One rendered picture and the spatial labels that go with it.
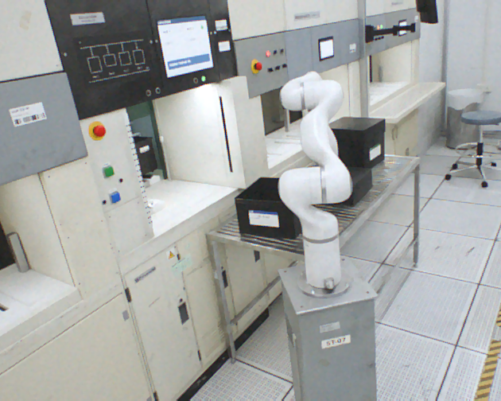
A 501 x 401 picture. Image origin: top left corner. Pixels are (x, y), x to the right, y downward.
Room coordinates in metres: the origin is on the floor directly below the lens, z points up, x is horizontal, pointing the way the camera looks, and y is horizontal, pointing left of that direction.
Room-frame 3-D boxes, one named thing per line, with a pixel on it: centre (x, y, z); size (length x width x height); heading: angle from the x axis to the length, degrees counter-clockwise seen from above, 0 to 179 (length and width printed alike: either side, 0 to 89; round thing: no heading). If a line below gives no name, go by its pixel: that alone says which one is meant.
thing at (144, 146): (2.33, 0.69, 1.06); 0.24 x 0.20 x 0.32; 143
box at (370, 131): (2.54, -0.60, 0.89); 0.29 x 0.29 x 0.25; 48
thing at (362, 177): (2.11, -0.40, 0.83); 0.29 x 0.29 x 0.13; 55
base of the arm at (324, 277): (1.32, -0.19, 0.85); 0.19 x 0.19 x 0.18
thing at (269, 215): (1.84, -0.07, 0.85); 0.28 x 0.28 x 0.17; 61
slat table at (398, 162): (2.16, -0.36, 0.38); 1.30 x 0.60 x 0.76; 143
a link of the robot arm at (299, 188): (1.32, -0.16, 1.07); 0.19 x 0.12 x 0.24; 80
